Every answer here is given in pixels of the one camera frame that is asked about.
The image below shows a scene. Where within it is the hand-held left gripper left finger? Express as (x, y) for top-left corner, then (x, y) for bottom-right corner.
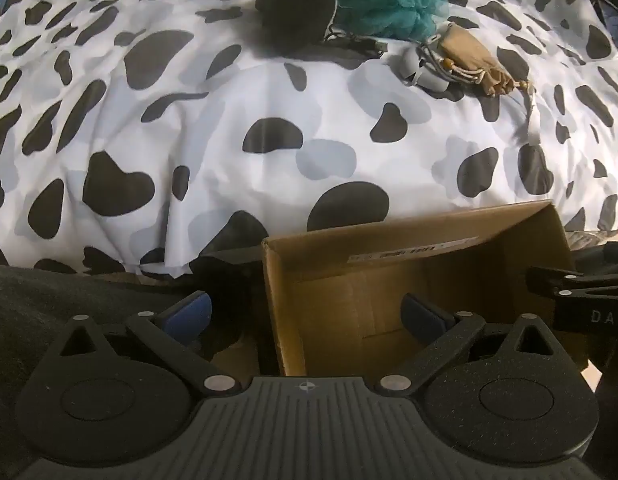
(51, 290), (242, 397)

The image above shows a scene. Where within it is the black charger cable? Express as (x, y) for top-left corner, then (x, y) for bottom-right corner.
(323, 31), (388, 57)

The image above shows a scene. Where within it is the cow print blanket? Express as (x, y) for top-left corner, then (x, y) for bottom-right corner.
(0, 0), (618, 281)

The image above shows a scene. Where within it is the brown cardboard box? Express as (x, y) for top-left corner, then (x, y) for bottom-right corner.
(261, 200), (590, 377)

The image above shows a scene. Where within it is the tan beaded drawstring pouch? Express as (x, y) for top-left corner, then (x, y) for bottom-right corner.
(436, 24), (541, 143)

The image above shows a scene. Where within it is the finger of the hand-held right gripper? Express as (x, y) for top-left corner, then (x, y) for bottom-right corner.
(526, 266), (618, 307)
(573, 243), (618, 275)

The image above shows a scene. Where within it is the dark grey cloth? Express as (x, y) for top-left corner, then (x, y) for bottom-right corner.
(0, 247), (266, 480)

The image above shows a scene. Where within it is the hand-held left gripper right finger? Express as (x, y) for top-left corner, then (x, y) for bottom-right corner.
(376, 294), (570, 396)

